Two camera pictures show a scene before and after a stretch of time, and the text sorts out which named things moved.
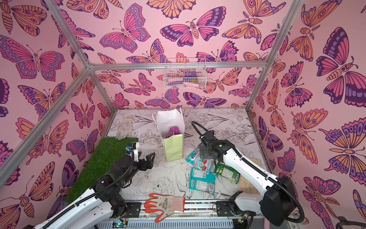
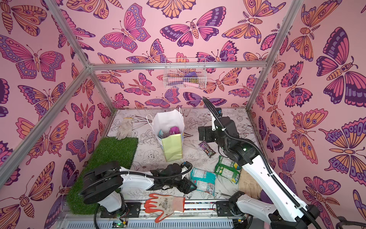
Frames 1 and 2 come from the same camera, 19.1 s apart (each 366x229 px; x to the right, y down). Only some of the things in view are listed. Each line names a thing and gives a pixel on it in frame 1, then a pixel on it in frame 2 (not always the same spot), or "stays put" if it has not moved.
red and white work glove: x=165 y=203 stays put
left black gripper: x=149 y=164 -> x=184 y=182
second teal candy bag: x=199 y=180 stays put
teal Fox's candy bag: x=205 y=165 -> x=161 y=134
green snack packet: x=227 y=171 stays put
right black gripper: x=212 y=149 -> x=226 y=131
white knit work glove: x=125 y=129 stays put
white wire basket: x=185 y=73 stays put
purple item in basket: x=191 y=74 stays put
